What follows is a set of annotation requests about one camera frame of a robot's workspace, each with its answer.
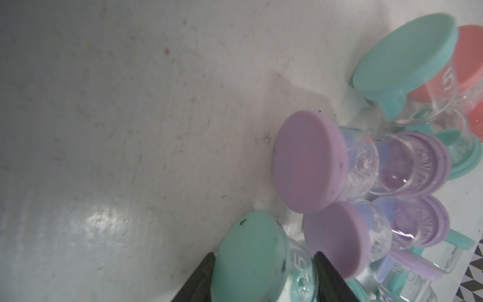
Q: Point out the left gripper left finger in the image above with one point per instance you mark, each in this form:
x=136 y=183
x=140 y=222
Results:
x=197 y=288

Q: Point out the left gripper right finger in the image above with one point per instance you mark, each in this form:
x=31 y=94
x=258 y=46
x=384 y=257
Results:
x=331 y=286

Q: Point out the teal hourglass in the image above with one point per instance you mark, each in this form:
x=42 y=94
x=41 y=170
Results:
x=410 y=75
x=258 y=261

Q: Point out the purple hourglass centre lower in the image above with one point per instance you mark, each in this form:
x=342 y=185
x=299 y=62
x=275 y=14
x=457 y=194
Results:
x=353 y=234

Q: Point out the purple hourglass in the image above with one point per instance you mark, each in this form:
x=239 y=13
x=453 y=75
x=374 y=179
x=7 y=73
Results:
x=317 y=162
x=353 y=234

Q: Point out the purple hourglass centre upper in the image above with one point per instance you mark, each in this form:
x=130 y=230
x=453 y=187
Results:
x=317 y=162

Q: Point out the pink hourglass far right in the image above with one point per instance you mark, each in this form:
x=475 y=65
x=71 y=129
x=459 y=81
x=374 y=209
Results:
x=467 y=61

